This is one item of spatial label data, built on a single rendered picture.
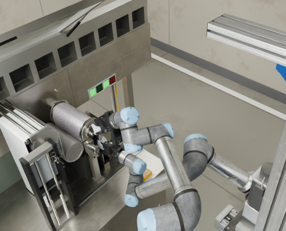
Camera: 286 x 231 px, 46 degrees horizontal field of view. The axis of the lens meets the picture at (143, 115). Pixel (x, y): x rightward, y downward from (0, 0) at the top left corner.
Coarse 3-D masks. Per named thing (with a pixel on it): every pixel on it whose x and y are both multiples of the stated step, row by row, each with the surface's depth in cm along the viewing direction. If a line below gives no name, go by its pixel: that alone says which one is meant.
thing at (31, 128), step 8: (0, 104) 168; (0, 112) 163; (16, 112) 165; (24, 112) 162; (8, 120) 159; (16, 120) 161; (24, 120) 157; (32, 120) 158; (16, 128) 156; (24, 128) 153; (32, 128) 153; (40, 128) 155; (48, 128) 154; (32, 136) 148; (40, 136) 152
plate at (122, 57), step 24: (120, 48) 222; (144, 48) 242; (72, 72) 199; (96, 72) 214; (120, 72) 233; (24, 96) 180; (48, 96) 192; (72, 96) 207; (48, 120) 200; (0, 144) 180
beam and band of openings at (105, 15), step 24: (120, 0) 213; (144, 0) 222; (72, 24) 190; (96, 24) 199; (120, 24) 225; (144, 24) 232; (24, 48) 170; (48, 48) 179; (72, 48) 196; (96, 48) 207; (0, 72) 164; (24, 72) 183; (48, 72) 189; (0, 96) 173
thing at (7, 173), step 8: (8, 152) 187; (0, 160) 185; (8, 160) 189; (0, 168) 187; (8, 168) 191; (16, 168) 196; (0, 176) 190; (8, 176) 194; (16, 176) 199; (0, 184) 192; (8, 184) 196; (0, 192) 194
